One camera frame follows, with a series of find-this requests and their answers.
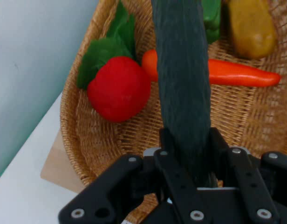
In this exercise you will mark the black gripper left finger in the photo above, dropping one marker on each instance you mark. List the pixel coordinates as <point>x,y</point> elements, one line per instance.
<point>171,184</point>

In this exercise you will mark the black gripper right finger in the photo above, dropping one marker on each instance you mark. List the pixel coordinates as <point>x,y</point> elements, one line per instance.
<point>241,177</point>

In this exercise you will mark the dark green toy cucumber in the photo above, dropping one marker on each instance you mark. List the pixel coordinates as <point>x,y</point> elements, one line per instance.
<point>180,81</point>

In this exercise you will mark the woven wicker basket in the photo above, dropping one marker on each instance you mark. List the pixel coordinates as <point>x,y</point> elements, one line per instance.
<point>239,112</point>

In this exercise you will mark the orange toy carrot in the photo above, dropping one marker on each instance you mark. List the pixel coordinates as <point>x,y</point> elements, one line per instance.
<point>236,74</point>

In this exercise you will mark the red radish with green leaves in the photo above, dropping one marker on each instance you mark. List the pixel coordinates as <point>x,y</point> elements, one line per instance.
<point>118,91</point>

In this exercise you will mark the bamboo cutting board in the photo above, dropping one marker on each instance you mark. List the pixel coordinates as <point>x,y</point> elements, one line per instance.
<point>59,168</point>

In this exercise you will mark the yellow-brown toy potato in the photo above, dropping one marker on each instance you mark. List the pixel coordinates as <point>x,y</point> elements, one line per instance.
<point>250,28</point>

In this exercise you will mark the green toy pepper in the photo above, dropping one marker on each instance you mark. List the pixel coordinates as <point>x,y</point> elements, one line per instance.
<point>212,21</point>

